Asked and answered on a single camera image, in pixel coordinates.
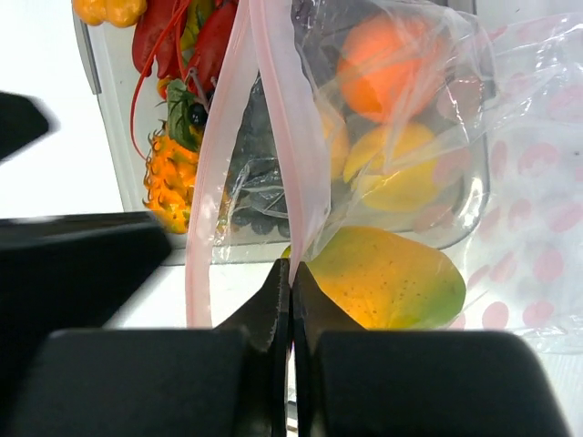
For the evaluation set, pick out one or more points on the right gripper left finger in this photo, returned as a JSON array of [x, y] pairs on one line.
[[227, 381]]

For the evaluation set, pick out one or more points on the yellow green mango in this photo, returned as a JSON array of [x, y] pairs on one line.
[[386, 282]]

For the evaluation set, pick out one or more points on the small yellow fruit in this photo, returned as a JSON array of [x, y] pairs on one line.
[[336, 136]]

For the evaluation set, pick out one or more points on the dark blue grape bunch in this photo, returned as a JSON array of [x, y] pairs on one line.
[[253, 195]]

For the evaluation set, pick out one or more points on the yellow ginger root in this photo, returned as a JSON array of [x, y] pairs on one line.
[[119, 13]]

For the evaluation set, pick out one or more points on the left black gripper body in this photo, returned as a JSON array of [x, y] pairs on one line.
[[71, 271]]

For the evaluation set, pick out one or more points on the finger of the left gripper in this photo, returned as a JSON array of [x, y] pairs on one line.
[[24, 121]]

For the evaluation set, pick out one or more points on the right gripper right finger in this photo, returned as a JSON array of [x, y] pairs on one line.
[[356, 382]]

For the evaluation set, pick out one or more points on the orange spiky pineapple fruit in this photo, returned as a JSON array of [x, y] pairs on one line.
[[170, 180]]

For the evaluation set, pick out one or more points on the red lobster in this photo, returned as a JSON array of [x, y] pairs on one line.
[[186, 41]]

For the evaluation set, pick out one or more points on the clear zip top bag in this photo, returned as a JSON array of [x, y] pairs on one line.
[[508, 139]]

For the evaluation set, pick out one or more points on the clear plastic food bin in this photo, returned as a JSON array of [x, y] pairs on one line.
[[105, 53]]

